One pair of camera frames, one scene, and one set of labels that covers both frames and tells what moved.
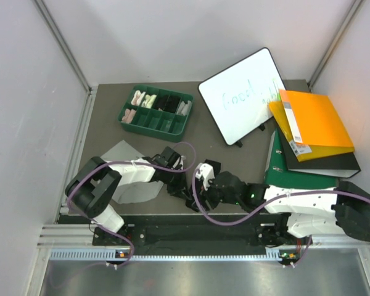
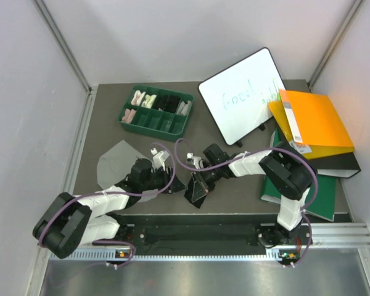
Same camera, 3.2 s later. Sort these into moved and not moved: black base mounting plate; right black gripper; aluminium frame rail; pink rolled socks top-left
Moved: right black gripper
Not moved: pink rolled socks top-left; black base mounting plate; aluminium frame rail
